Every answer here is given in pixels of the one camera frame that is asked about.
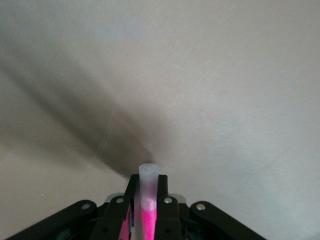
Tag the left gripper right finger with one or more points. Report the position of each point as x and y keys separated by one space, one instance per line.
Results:
x=167 y=217

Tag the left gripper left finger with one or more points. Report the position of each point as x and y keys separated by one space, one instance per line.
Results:
x=112 y=220

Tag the pink marker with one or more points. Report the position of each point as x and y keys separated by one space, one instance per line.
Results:
x=148 y=220

